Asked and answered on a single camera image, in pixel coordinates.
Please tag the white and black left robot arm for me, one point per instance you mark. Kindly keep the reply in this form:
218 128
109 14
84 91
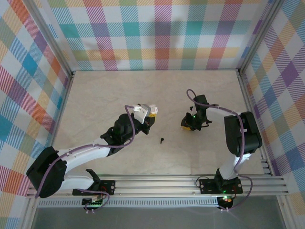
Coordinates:
81 153

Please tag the aluminium frame post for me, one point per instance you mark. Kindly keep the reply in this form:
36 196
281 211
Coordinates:
262 33
286 212
28 214
51 40

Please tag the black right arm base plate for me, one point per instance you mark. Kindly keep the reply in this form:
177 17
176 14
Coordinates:
207 186

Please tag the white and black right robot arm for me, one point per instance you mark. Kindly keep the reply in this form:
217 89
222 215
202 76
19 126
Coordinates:
247 138

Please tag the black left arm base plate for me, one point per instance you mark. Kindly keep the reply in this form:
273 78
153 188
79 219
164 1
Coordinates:
107 187

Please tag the aluminium side rail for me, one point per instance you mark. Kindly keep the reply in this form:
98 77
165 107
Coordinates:
66 95
252 119

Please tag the small black screw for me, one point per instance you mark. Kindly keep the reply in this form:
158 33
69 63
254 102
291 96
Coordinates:
162 140

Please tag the aluminium mounting rail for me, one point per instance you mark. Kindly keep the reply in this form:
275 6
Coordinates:
155 184

